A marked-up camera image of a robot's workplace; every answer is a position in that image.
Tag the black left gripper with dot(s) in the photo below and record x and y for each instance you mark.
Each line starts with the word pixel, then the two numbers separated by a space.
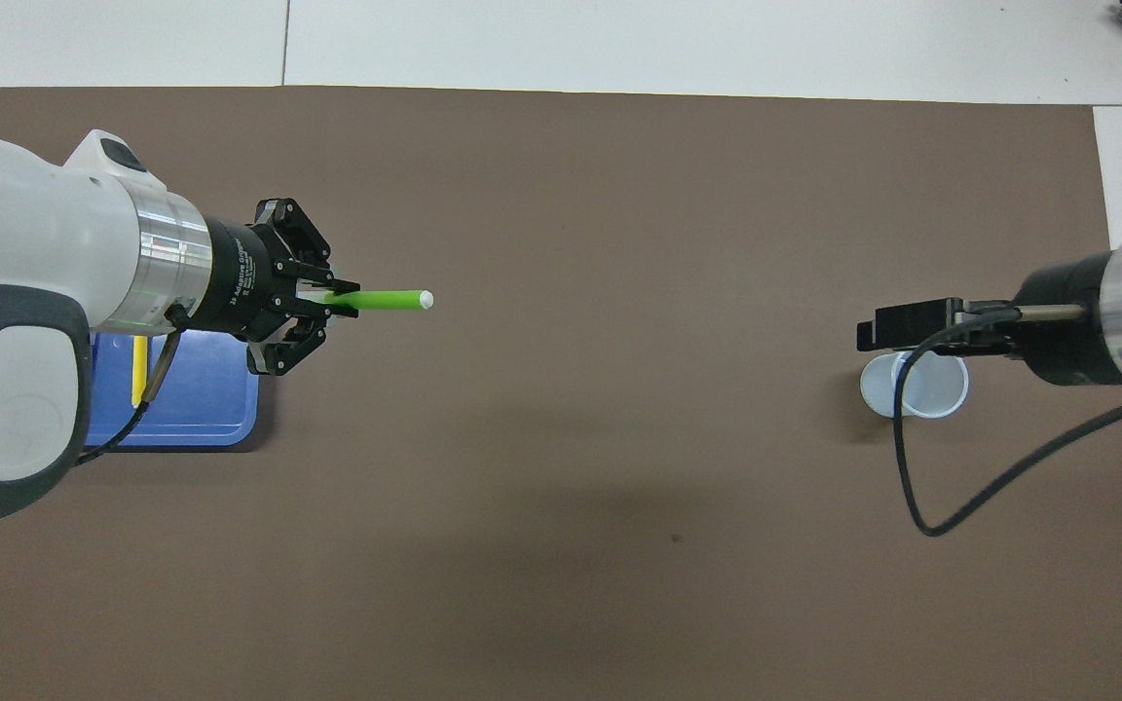
pixel 240 282

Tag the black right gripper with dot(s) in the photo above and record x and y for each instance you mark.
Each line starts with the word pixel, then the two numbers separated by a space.
pixel 1067 331

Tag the green pen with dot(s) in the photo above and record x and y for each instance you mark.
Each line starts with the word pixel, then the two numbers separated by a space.
pixel 386 300

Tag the yellow pen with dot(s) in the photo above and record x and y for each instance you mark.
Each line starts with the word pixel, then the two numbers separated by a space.
pixel 138 375

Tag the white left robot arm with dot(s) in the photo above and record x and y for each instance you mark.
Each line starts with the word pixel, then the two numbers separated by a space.
pixel 25 292

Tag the translucent plastic cup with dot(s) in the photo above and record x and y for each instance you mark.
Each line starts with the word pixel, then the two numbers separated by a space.
pixel 931 399

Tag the blue plastic tray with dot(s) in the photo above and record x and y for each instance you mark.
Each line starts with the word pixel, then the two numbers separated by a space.
pixel 210 399

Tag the brown table mat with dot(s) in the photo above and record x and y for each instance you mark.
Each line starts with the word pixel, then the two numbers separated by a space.
pixel 561 487

